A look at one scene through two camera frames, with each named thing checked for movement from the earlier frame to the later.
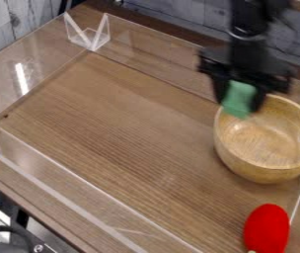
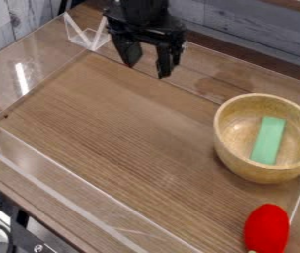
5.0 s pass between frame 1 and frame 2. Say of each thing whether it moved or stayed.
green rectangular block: moved
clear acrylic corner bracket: stayed
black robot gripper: moved
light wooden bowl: stayed
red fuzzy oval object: stayed
